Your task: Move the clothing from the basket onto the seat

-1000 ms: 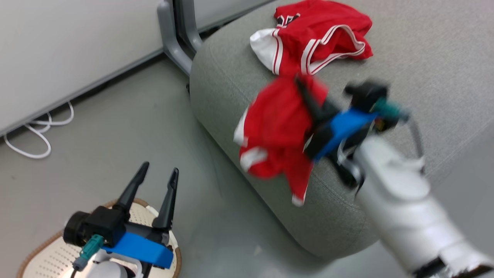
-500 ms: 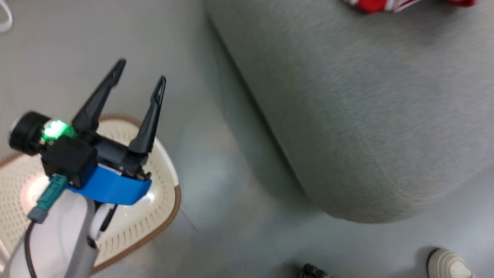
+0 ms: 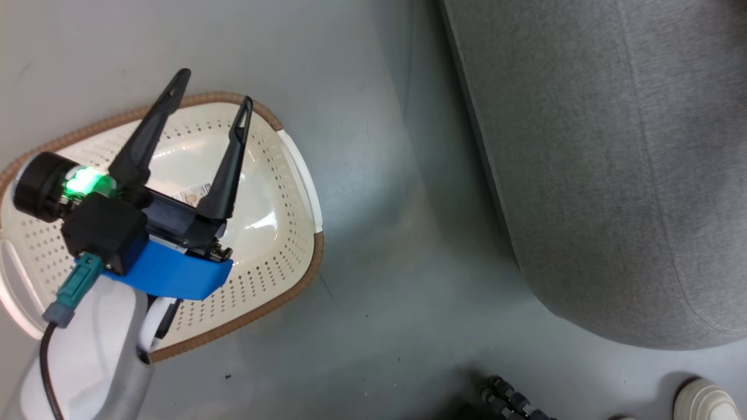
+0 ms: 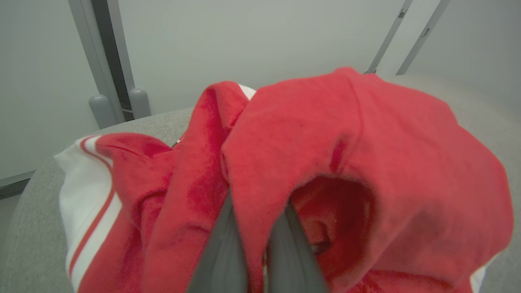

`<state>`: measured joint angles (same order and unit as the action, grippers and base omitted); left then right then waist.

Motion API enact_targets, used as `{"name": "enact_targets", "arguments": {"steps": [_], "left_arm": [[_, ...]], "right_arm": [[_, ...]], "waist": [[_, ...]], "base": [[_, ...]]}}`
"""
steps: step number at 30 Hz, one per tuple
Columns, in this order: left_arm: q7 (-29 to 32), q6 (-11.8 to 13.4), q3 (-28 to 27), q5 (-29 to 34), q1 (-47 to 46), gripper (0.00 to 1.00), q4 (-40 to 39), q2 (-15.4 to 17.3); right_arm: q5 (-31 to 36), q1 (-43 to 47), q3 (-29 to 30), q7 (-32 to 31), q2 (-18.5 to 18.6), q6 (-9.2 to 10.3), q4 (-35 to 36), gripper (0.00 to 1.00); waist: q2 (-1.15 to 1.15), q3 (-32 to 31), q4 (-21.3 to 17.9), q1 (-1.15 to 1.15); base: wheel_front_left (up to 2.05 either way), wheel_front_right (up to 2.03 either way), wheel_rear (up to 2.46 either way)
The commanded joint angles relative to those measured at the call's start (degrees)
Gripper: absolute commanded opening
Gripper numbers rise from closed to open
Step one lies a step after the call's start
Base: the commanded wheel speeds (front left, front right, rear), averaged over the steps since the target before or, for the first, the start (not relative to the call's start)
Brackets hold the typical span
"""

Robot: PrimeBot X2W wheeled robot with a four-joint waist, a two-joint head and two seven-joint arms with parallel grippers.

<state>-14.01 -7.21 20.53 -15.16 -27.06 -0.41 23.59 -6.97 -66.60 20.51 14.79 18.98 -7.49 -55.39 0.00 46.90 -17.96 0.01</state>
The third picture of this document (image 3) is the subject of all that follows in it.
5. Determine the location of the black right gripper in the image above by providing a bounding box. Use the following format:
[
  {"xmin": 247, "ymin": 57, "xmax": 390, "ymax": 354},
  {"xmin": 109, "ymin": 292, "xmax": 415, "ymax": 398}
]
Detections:
[{"xmin": 12, "ymin": 68, "xmax": 254, "ymax": 261}]

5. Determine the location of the grey fabric sofa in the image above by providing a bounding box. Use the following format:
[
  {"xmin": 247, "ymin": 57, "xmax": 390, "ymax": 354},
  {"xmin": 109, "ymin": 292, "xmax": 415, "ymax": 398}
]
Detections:
[{"xmin": 439, "ymin": 0, "xmax": 747, "ymax": 351}]

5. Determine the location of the white paper label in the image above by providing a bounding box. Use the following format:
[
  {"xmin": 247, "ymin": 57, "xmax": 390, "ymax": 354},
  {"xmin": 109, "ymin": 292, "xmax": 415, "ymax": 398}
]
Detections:
[{"xmin": 173, "ymin": 183, "xmax": 212, "ymax": 206}]

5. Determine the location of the cream perforated laundry basket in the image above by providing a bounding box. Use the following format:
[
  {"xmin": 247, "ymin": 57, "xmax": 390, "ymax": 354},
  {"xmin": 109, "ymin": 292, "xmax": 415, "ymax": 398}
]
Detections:
[{"xmin": 0, "ymin": 92, "xmax": 325, "ymax": 363}]

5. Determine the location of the white shoe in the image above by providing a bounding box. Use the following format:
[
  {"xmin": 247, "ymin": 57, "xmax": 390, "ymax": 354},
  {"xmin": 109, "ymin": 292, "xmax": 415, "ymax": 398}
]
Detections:
[{"xmin": 672, "ymin": 378, "xmax": 742, "ymax": 420}]

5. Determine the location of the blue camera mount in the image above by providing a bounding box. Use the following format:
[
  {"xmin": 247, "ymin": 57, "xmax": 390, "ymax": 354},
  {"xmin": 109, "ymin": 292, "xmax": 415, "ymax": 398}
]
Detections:
[{"xmin": 105, "ymin": 239, "xmax": 234, "ymax": 302}]

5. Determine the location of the teal cable connector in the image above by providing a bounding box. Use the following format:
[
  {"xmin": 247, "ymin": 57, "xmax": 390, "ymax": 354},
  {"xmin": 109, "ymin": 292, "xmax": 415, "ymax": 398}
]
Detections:
[{"xmin": 42, "ymin": 252, "xmax": 106, "ymax": 328}]

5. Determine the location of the black camera cable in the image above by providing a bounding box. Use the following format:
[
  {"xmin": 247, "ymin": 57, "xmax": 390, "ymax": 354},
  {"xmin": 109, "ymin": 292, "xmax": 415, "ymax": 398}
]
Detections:
[{"xmin": 39, "ymin": 321, "xmax": 65, "ymax": 420}]

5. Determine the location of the black ribbed hose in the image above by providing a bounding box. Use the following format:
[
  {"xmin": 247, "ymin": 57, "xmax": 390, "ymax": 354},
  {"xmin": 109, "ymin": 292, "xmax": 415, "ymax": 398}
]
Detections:
[{"xmin": 479, "ymin": 376, "xmax": 556, "ymax": 420}]

